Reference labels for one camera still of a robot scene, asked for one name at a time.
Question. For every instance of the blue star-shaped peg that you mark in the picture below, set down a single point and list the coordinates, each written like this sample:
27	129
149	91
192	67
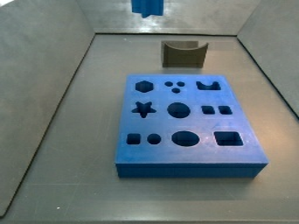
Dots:
149	7

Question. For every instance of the blue shape-sorting block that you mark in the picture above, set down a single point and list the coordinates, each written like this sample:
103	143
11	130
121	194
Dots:
184	129

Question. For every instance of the dark curved holder block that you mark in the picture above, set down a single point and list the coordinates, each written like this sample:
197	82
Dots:
184	53

